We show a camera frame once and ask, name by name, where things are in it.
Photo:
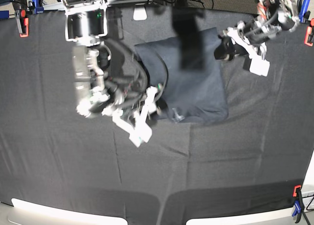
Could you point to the black table cloth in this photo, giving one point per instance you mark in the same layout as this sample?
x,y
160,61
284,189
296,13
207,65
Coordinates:
x,y
248,163

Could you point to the red blue clamp near right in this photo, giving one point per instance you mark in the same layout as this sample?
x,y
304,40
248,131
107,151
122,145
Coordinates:
x,y
299,208

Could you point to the blue clamp far left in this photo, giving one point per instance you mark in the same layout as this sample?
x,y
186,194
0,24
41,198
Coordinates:
x,y
36,6

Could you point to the red clamp far left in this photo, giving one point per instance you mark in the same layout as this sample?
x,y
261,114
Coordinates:
x,y
22,22

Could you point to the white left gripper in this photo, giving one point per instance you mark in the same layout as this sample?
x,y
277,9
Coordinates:
x,y
233,45

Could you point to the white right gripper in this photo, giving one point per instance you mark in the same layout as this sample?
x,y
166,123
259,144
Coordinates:
x,y
140,132

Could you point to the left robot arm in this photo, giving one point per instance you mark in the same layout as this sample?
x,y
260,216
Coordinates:
x,y
249,39

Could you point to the red clamp far right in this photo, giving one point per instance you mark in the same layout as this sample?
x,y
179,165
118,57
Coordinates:
x,y
309,37

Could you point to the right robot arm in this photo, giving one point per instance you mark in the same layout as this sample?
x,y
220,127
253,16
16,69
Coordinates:
x,y
128,100

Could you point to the dark grey t-shirt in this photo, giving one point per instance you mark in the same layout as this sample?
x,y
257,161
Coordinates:
x,y
194,91

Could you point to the blue clamp far right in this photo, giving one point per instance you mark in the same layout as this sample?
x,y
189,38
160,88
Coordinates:
x,y
303,12

